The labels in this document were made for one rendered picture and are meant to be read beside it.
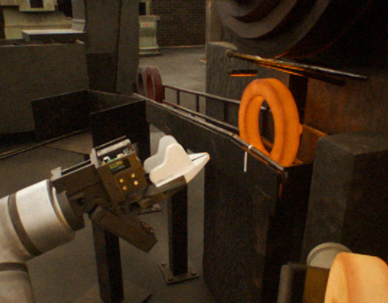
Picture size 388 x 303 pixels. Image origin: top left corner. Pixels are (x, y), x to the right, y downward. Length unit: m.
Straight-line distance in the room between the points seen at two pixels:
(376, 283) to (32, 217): 0.38
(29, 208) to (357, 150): 0.41
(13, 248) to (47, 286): 1.05
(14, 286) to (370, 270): 0.38
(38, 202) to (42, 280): 1.11
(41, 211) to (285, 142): 0.40
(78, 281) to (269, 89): 1.11
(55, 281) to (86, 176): 1.10
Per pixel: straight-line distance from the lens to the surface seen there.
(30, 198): 0.51
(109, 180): 0.49
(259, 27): 0.64
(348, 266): 0.31
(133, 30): 3.59
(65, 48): 2.98
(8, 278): 0.50
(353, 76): 0.61
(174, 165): 0.51
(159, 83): 1.49
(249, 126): 0.78
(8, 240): 0.51
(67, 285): 1.54
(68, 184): 0.50
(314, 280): 0.41
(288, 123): 0.65
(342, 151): 0.50
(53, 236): 0.51
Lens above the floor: 0.96
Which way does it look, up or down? 21 degrees down
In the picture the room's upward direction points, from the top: straight up
